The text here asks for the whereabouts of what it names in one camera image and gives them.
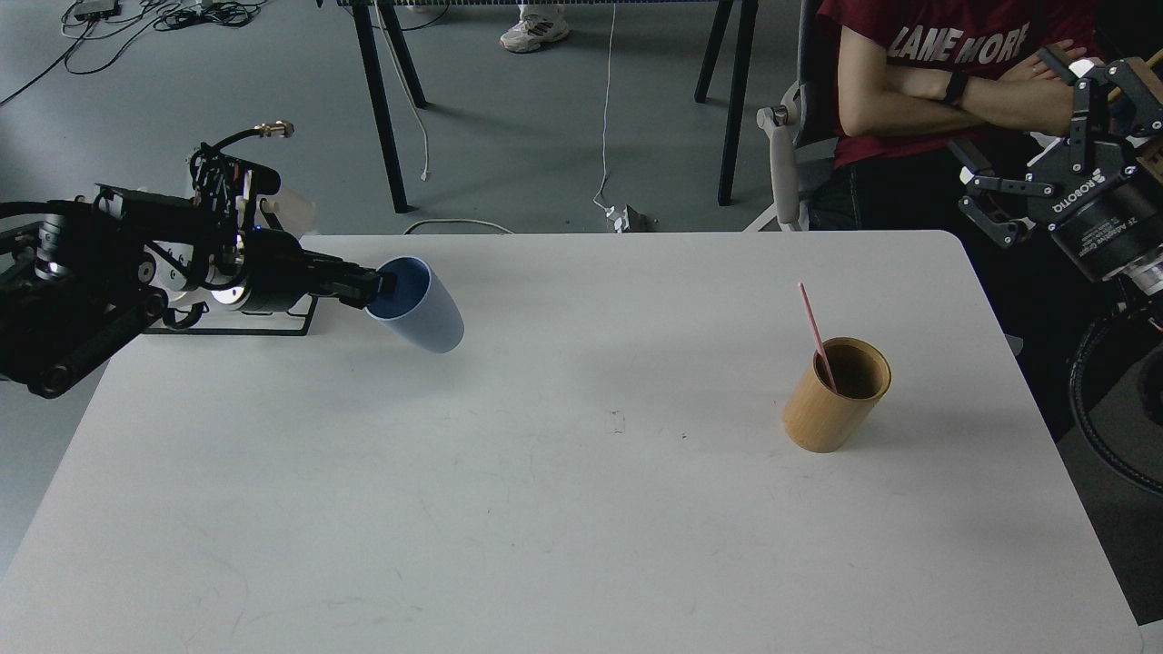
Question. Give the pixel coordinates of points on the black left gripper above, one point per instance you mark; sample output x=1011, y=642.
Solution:
x=276, y=272

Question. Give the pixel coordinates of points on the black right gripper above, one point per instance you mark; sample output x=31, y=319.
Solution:
x=1106, y=215

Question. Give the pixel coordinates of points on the blue plastic cup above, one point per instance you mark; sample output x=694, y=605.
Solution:
x=414, y=303

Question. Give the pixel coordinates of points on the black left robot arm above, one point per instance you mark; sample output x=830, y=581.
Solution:
x=86, y=276

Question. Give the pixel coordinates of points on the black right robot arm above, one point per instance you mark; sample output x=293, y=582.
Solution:
x=1122, y=338

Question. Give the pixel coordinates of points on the white mug rear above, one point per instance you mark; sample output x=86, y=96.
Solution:
x=287, y=211

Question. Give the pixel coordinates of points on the seated person red shirt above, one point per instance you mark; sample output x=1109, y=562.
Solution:
x=912, y=75

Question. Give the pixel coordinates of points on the grey office chair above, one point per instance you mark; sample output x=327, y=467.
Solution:
x=806, y=115

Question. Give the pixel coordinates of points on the white power adapter floor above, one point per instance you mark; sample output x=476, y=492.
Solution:
x=623, y=219

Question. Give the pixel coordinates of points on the white sneaker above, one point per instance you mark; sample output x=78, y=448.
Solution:
x=532, y=32

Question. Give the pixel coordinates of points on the bamboo cylinder holder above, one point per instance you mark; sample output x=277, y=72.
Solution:
x=836, y=394

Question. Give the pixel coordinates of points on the black wire mug rack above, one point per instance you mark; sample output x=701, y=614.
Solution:
x=217, y=319

